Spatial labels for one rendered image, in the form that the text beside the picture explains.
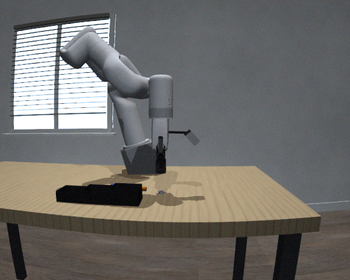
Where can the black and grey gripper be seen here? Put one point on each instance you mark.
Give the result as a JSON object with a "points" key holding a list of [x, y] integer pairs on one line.
{"points": [[160, 138]]}

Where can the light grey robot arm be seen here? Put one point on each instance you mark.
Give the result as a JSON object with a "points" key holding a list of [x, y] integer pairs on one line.
{"points": [[125, 82]]}

